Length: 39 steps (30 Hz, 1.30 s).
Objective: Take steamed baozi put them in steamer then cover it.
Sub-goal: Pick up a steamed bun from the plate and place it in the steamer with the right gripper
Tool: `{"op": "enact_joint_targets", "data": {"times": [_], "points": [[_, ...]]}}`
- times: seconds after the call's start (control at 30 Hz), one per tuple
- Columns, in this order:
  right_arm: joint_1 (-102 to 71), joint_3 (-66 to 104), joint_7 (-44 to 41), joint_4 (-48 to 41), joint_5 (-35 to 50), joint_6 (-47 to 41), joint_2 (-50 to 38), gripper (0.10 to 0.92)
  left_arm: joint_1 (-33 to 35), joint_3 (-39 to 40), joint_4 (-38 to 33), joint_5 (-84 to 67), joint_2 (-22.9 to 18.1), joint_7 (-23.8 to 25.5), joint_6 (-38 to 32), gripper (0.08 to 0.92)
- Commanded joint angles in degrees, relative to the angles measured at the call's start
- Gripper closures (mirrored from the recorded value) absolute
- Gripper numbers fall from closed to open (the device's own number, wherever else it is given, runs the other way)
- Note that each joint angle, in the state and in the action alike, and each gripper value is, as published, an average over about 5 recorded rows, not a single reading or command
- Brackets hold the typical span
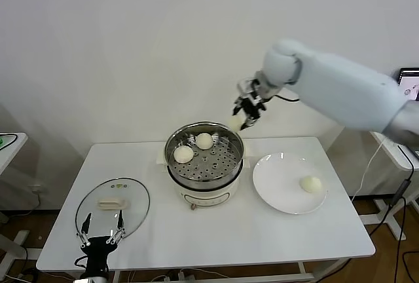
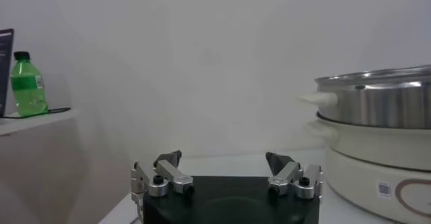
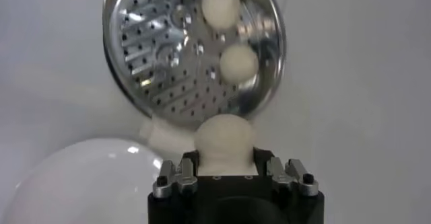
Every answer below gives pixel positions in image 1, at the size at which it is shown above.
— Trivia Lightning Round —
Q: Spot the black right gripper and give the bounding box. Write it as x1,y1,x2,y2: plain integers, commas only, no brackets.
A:
232,84,268,132

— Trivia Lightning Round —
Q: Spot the glass lid with cream handle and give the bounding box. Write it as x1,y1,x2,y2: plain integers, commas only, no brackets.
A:
75,177,151,242

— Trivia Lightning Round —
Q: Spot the perforated steel steamer basket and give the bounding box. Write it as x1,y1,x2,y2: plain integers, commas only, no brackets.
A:
164,121,245,189

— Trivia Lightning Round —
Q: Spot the white table frame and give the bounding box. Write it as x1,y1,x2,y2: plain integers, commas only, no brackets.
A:
111,261,317,283

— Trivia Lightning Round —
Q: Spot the white steamed baozi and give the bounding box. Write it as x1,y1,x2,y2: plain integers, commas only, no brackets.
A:
195,133,213,150
173,146,194,164
230,115,246,132
299,174,323,195

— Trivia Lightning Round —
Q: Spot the white round plate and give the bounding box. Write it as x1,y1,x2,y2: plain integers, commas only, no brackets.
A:
252,153,328,214

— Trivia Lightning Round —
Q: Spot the black hanging floor cable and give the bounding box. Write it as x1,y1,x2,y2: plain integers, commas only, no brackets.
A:
394,197,419,283

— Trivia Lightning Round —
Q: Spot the dark grey open laptop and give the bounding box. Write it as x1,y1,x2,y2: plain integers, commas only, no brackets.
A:
397,67,419,102

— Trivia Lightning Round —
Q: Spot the cream electric cooking pot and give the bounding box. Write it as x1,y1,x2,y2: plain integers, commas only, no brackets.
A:
155,141,255,212

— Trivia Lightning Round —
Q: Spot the black cable with adapter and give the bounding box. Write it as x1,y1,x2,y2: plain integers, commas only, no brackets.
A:
366,145,415,244

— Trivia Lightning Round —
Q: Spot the white side table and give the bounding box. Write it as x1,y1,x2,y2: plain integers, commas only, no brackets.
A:
0,132,29,264
369,130,419,241

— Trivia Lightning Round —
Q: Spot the white charger cable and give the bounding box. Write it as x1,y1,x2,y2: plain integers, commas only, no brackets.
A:
350,138,382,202

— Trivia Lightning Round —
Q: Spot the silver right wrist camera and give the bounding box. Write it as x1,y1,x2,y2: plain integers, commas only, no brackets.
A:
237,79,258,96

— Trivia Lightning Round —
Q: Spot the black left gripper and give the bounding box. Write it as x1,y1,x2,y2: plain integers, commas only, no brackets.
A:
75,209,128,273

